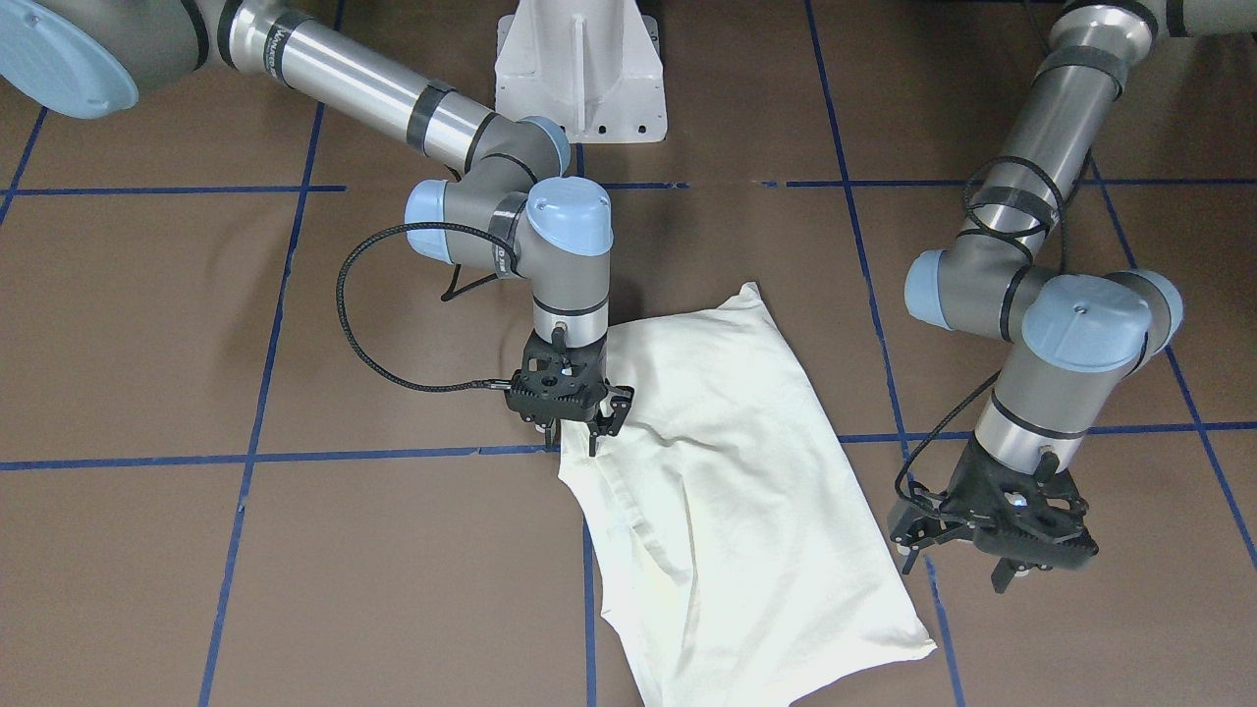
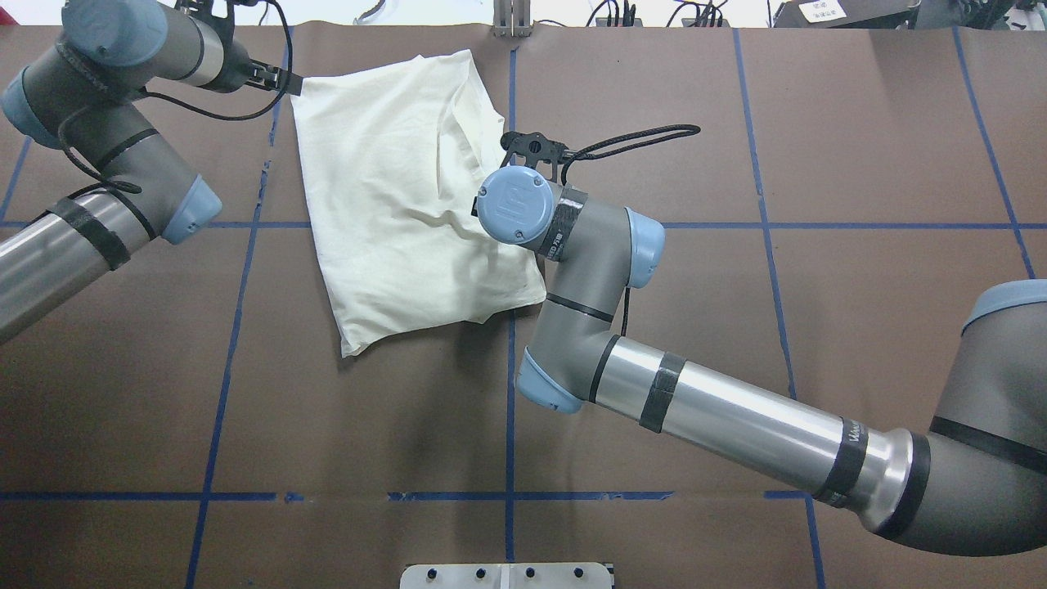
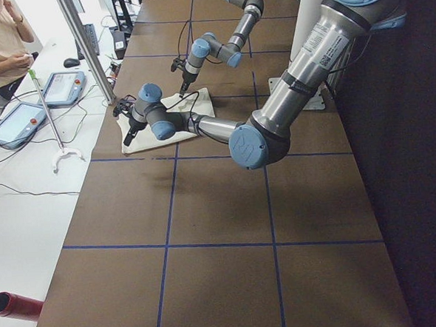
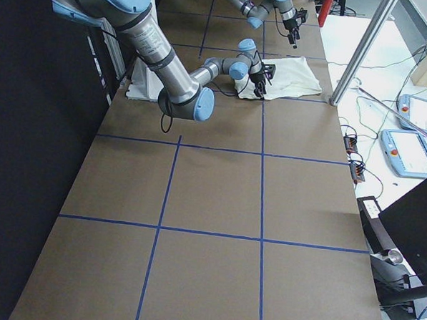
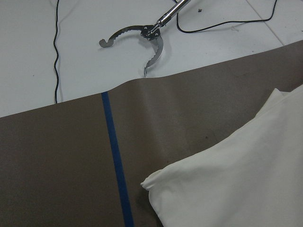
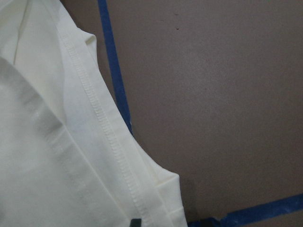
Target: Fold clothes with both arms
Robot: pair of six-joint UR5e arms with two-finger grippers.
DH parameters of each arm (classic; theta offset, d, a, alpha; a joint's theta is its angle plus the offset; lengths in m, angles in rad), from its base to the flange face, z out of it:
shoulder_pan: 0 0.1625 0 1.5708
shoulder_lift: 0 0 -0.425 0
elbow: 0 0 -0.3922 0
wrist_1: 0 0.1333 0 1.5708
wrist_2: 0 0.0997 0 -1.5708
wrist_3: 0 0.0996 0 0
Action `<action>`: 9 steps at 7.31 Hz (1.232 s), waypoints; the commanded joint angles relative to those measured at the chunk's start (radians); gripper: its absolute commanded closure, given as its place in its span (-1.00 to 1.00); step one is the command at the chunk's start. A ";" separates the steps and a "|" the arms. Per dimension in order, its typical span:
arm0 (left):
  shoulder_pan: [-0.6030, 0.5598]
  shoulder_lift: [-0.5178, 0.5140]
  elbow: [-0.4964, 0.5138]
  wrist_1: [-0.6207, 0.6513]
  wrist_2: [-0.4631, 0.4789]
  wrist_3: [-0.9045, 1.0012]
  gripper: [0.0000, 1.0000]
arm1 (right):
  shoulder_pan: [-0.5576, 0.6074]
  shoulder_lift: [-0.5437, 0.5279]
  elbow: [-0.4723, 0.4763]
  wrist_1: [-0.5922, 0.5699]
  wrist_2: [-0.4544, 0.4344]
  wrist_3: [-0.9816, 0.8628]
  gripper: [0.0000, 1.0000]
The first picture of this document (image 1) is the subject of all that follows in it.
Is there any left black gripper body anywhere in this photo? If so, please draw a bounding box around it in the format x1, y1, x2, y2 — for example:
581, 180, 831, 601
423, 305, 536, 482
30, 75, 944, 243
923, 439, 1099, 570

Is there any white pedestal column base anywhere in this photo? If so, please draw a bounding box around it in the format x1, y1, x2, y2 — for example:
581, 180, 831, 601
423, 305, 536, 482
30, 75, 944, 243
494, 1, 669, 143

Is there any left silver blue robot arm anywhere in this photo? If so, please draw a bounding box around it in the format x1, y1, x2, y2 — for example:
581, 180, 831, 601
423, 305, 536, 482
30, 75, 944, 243
887, 1, 1256, 593

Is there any cream long sleeve cat shirt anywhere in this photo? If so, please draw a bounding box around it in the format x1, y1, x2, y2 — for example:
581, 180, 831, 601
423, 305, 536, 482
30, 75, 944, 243
558, 282, 936, 706

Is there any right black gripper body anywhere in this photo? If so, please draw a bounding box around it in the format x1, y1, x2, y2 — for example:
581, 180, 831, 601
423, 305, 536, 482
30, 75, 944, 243
507, 332, 612, 425

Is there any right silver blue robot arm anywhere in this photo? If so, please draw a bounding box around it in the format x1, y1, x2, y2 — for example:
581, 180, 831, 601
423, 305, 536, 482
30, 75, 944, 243
1, 1, 634, 454

